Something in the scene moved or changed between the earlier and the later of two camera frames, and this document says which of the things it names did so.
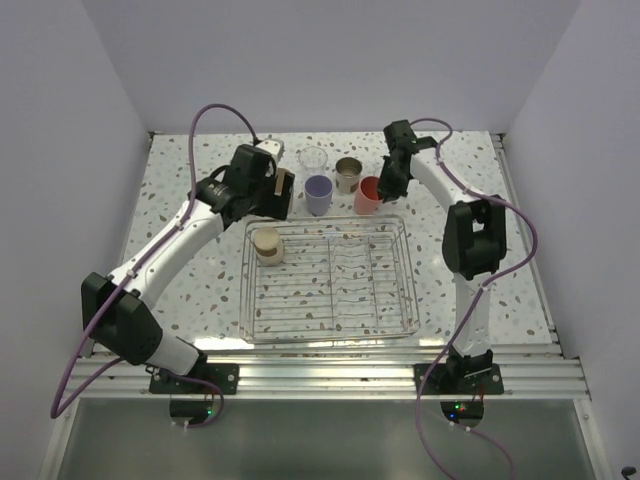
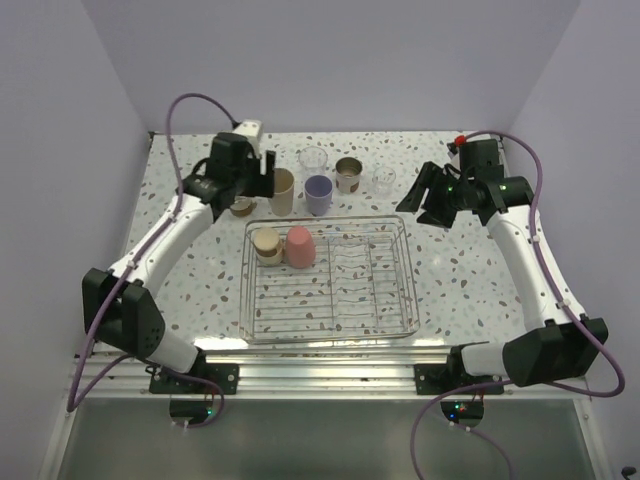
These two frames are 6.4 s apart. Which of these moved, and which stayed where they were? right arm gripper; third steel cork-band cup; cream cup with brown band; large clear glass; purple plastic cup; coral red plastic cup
Moved: coral red plastic cup; right arm gripper
Stayed: cream cup with brown band; third steel cork-band cup; large clear glass; purple plastic cup
